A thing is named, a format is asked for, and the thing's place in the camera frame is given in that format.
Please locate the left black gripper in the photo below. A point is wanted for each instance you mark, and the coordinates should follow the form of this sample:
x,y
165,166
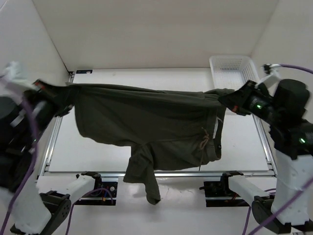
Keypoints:
x,y
61,99

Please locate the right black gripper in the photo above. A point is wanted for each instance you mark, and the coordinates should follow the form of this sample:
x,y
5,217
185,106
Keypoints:
x,y
235,100

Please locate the olive green shorts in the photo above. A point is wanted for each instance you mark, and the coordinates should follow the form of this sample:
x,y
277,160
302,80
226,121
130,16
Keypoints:
x,y
166,130

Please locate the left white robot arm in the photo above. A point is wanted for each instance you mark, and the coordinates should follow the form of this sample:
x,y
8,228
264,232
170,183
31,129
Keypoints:
x,y
25,113

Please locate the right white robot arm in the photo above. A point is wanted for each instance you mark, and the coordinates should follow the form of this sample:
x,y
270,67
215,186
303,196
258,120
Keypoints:
x,y
287,209

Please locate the white perforated plastic basket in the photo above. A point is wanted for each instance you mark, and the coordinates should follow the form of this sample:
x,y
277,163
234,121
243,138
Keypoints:
x,y
232,71

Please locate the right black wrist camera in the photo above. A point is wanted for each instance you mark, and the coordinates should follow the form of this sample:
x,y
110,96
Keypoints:
x,y
291,96

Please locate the aluminium frame rail left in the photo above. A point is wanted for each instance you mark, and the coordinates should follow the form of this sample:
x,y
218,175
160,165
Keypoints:
x,y
52,142

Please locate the aluminium front rail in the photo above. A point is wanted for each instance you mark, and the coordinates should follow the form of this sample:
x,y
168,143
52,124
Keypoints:
x,y
268,173

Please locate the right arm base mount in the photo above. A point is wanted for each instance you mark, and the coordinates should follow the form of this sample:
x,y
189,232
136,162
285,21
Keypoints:
x,y
217,196

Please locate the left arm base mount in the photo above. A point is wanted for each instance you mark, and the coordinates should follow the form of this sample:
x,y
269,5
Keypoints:
x,y
104,194

